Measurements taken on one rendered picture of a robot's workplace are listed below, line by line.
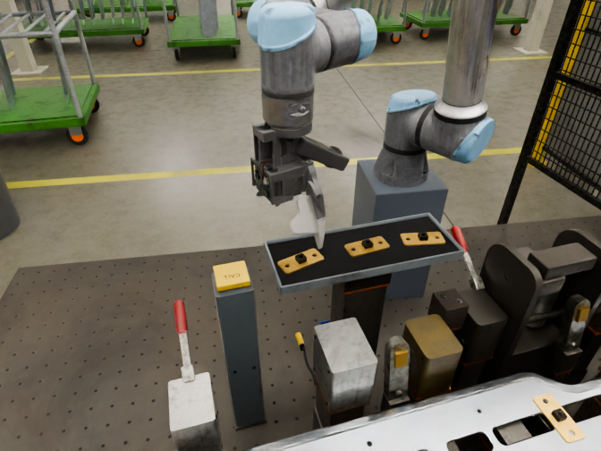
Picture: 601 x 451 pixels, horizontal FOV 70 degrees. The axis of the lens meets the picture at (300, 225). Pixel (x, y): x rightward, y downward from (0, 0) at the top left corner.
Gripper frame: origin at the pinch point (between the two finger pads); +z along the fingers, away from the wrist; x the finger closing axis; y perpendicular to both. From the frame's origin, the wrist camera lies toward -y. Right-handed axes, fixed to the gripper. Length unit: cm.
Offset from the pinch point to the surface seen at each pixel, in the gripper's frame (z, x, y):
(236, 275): 8.4, -2.8, 11.9
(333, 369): 13.4, 19.9, 5.9
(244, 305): 13.8, 0.0, 12.0
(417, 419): 24.4, 29.1, -5.6
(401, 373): 19.9, 23.0, -6.6
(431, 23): 98, -488, -539
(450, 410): 24.4, 30.8, -11.7
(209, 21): 76, -576, -195
